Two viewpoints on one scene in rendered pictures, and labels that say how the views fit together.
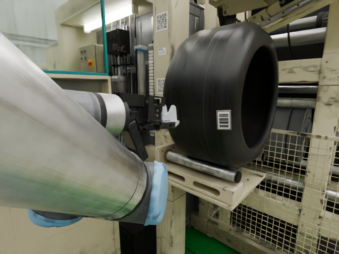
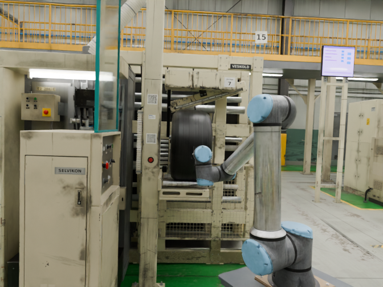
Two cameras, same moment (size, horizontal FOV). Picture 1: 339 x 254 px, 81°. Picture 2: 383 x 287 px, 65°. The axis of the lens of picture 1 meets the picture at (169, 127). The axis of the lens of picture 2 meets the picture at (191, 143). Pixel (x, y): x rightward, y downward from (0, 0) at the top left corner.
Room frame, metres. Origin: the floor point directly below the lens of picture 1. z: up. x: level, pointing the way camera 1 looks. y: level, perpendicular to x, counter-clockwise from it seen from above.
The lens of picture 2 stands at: (-0.76, 1.42, 1.31)
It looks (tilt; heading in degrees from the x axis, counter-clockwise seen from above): 3 degrees down; 314
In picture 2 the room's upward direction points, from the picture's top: 2 degrees clockwise
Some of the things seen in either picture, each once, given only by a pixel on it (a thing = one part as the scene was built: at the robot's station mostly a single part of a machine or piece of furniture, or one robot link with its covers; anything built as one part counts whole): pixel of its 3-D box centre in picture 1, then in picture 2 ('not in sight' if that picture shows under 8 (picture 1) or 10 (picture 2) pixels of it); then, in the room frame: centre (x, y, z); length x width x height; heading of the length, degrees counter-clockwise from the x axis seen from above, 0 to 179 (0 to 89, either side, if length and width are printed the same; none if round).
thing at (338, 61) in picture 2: not in sight; (337, 61); (1.20, -4.34, 2.60); 0.60 x 0.05 x 0.55; 47
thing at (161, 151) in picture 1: (184, 148); (161, 179); (1.00, -0.08, 0.90); 0.40 x 0.03 x 0.10; 138
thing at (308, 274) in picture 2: not in sight; (293, 271); (-0.18, 0.11, 0.67); 0.19 x 0.19 x 0.10
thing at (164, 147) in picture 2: not in sight; (158, 155); (1.31, -0.30, 1.05); 0.20 x 0.15 x 0.30; 48
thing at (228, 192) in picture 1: (196, 179); (184, 192); (0.78, -0.12, 0.84); 0.36 x 0.09 x 0.06; 48
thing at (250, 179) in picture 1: (213, 176); (183, 193); (0.88, -0.21, 0.80); 0.37 x 0.36 x 0.02; 138
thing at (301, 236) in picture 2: not in sight; (293, 243); (-0.18, 0.13, 0.81); 0.17 x 0.15 x 0.18; 77
